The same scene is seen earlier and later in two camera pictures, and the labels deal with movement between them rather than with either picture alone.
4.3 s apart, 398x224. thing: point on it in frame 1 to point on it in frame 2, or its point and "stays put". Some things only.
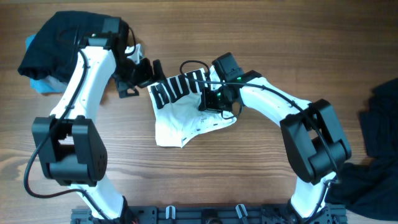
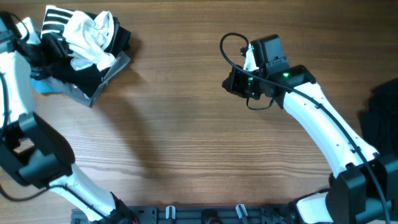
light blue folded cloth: x=46 y=84 stays put
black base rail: x=214 y=214 stays put
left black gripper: x=148 y=76 to x=55 y=48
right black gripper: x=207 y=103 to x=232 y=83
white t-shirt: x=175 y=101 to x=89 y=39
